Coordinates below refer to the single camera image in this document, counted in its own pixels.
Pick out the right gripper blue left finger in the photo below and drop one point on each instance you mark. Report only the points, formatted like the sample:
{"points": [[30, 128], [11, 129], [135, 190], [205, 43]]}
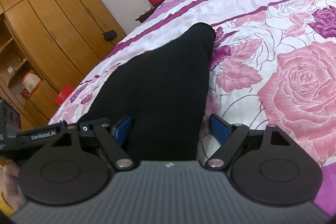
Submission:
{"points": [[120, 130]]}

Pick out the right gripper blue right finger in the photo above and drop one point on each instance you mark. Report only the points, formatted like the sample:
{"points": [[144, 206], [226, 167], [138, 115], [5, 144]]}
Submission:
{"points": [[220, 129]]}

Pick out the black small garment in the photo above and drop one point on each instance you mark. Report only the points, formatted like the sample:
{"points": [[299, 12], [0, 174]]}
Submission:
{"points": [[165, 92]]}

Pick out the left hand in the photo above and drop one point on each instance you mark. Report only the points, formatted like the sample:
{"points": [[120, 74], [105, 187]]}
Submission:
{"points": [[10, 197]]}

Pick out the orange white box on shelf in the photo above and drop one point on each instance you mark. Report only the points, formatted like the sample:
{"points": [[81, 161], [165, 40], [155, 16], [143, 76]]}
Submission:
{"points": [[30, 83]]}

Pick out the red object on floor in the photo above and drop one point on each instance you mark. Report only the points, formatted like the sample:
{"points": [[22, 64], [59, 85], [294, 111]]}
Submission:
{"points": [[64, 94]]}

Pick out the floral purple pink bedspread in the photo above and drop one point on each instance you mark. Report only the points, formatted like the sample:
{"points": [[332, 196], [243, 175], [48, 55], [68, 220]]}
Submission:
{"points": [[274, 62]]}

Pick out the wooden wardrobe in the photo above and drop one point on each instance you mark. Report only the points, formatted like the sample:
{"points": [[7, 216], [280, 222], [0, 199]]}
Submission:
{"points": [[61, 40]]}

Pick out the small black wall device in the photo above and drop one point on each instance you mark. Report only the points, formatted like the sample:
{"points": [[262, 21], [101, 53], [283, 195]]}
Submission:
{"points": [[110, 35]]}

